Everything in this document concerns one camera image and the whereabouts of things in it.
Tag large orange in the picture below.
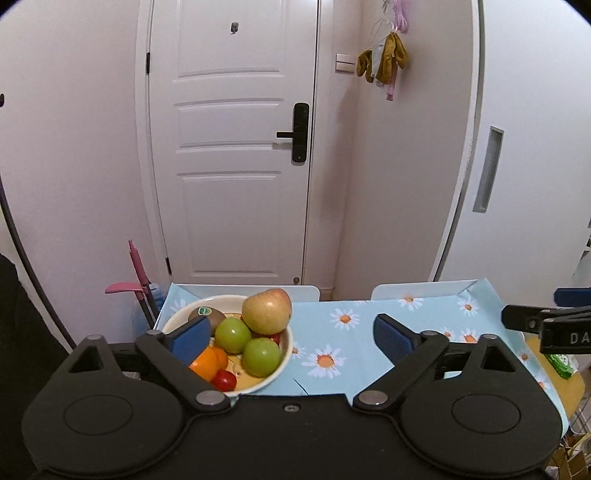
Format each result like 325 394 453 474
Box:
189 347 223 382

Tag red tomato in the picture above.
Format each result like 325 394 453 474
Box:
270 333 281 346
211 370 238 393

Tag green apple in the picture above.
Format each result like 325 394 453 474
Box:
242 337 281 378
214 317 252 355

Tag yellow red apple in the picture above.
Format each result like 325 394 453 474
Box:
242 288 293 336

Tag small orange mandarin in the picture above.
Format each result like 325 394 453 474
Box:
211 346 228 370

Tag green white snack packet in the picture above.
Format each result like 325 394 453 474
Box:
545 354 578 379

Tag brown kiwi with sticker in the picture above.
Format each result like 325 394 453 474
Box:
188 306 226 336

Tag white yellow cartoon plate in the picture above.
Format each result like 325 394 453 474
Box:
161 294 295 398

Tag blue daisy tablecloth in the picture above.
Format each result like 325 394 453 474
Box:
154 277 570 437

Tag white wardrobe sliding door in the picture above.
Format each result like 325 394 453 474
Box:
441 1 590 306

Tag black garment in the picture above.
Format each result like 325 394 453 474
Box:
1 256 67 479

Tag black clothes rack pole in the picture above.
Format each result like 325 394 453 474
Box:
1 185 76 349

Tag white panel door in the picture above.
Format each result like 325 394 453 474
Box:
136 1 334 285

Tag hanging clothes on hanger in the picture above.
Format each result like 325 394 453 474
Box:
356 0 409 102

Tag pink dustpan handle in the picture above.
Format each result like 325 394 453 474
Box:
104 282 144 298

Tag black door lock handle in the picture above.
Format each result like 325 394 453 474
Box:
276 102 311 164

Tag white wall switch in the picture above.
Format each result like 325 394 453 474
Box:
335 53 356 74

